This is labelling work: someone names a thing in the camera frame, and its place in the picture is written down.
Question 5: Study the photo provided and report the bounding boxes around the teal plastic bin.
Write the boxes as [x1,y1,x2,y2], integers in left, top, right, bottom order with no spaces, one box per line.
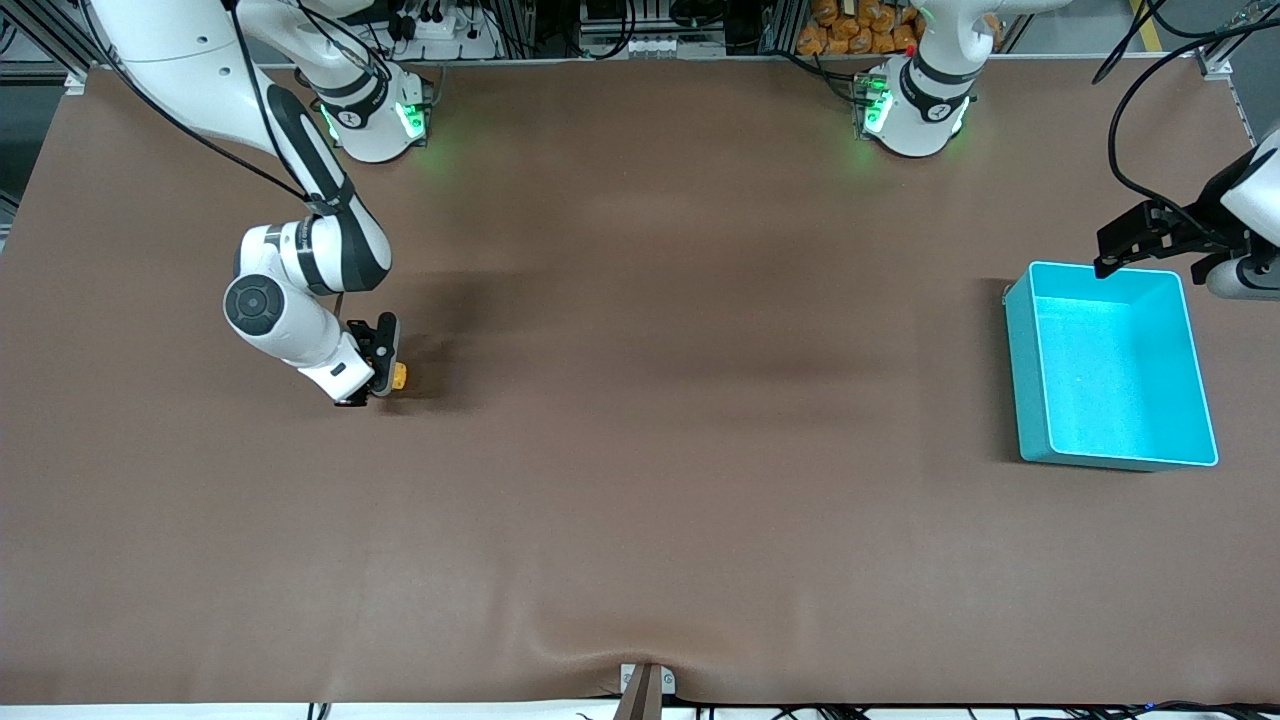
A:
[1003,261,1220,471]

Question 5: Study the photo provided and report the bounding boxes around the brown table mat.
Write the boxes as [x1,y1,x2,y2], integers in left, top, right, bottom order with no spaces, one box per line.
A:
[0,55,1280,706]

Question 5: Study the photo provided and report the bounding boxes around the white power strip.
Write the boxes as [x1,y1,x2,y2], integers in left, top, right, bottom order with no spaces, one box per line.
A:
[398,0,501,61]

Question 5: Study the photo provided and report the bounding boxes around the orange toy pile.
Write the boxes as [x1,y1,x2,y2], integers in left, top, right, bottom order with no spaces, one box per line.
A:
[797,0,1003,57]

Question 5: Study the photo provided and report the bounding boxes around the white terminal strip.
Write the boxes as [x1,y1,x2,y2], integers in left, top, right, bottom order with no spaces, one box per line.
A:
[578,30,728,59]

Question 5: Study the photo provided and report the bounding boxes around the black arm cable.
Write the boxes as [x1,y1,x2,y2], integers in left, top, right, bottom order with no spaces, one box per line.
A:
[85,0,321,216]
[1095,0,1280,239]

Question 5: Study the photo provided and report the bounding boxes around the aluminium frame post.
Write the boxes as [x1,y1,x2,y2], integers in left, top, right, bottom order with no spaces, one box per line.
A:
[1195,40,1263,111]
[0,0,101,96]

